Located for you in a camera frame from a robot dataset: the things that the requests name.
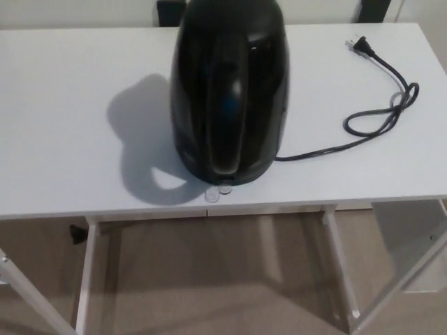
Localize white table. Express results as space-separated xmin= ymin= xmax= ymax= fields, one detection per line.
xmin=0 ymin=22 xmax=447 ymax=335

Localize black power cord with plug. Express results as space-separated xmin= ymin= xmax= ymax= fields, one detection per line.
xmin=274 ymin=34 xmax=420 ymax=163

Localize black rectangular panel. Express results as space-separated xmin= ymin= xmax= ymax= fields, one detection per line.
xmin=156 ymin=0 xmax=189 ymax=27
xmin=361 ymin=0 xmax=388 ymax=24

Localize black kettle power base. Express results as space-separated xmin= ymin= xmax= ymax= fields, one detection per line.
xmin=179 ymin=156 xmax=279 ymax=186

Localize clear kettle switch lever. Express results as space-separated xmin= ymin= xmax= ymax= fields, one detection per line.
xmin=204 ymin=184 xmax=233 ymax=204

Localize white metal frame bar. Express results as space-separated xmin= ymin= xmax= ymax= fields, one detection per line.
xmin=349 ymin=200 xmax=447 ymax=335
xmin=0 ymin=247 xmax=76 ymax=335

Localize black electric kettle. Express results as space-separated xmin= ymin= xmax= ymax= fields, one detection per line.
xmin=170 ymin=0 xmax=291 ymax=177

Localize small black floor object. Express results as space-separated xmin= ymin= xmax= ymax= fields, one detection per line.
xmin=68 ymin=225 xmax=87 ymax=245

